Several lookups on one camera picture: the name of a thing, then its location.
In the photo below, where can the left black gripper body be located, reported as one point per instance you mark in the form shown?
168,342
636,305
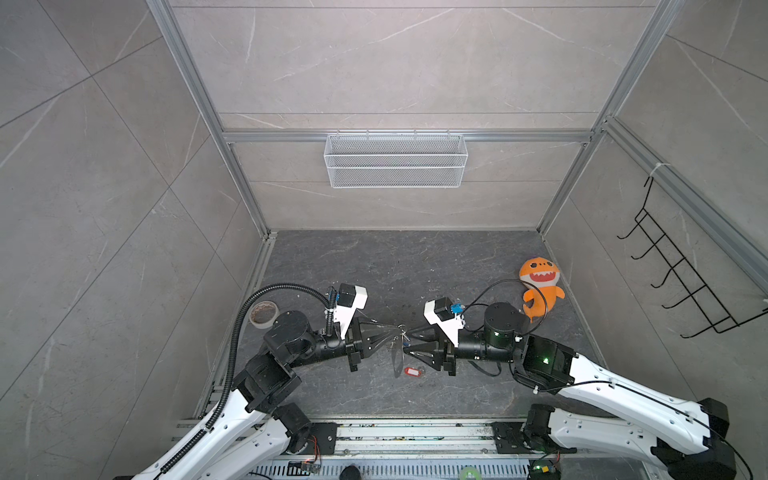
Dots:
352,348

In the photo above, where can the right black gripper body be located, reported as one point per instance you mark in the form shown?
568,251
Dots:
449,354

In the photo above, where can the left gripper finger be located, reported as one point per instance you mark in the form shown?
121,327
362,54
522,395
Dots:
371,328
374,342

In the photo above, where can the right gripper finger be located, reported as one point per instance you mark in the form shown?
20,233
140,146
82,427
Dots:
429,358
420,334

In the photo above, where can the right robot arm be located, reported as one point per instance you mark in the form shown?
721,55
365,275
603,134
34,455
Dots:
687,439

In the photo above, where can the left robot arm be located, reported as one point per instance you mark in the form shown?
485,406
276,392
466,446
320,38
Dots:
253,422

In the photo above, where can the masking tape roll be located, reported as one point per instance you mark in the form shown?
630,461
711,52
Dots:
262,315

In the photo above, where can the orange shark plush toy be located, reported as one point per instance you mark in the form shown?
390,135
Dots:
540,276

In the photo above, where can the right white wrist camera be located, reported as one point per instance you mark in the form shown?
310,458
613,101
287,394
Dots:
447,316

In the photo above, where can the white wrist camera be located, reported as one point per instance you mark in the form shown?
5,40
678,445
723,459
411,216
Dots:
344,304
447,316

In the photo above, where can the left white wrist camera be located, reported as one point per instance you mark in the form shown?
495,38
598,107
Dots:
344,304

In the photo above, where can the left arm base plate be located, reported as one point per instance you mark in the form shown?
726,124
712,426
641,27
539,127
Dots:
320,439

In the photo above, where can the aluminium mounting rail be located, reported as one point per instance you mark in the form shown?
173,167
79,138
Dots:
441,449

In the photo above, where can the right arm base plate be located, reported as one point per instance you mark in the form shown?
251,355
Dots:
518,438

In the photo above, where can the white wire mesh basket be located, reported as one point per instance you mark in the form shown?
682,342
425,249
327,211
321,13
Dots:
395,160

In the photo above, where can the black wire hook rack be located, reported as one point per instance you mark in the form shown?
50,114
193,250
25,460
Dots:
680,267

